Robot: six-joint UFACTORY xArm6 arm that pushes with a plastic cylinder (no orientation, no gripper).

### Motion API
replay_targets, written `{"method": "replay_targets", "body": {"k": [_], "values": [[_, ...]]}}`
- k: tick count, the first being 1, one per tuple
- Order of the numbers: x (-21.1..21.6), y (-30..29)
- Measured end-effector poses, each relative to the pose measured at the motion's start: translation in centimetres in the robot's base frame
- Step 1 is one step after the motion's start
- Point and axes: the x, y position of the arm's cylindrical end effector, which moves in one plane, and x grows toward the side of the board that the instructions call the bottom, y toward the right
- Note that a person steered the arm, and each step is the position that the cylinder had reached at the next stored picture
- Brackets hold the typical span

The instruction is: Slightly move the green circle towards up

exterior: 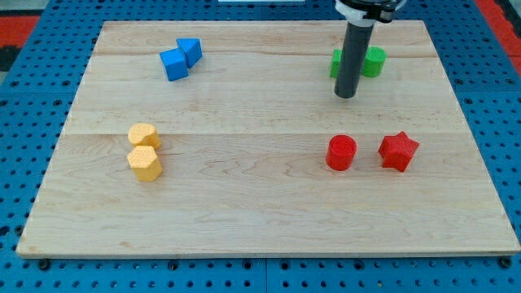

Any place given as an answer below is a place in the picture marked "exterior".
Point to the yellow hexagon block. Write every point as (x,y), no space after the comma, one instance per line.
(145,163)

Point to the blue triangle block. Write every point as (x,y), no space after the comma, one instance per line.
(191,48)

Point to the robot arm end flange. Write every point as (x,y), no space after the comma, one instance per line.
(365,13)

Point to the red star block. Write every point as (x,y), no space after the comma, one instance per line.
(397,151)

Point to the green block behind rod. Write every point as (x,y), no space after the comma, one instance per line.
(335,61)

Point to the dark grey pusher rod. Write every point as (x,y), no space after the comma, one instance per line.
(354,50)

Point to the red cylinder block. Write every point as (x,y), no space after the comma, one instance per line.
(341,152)

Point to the yellow heart block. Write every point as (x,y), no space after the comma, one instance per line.
(143,134)

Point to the blue cube block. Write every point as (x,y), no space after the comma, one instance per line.
(174,62)

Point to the green cylinder block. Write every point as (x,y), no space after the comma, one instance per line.
(374,61)

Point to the wooden board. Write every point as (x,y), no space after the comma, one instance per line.
(244,143)

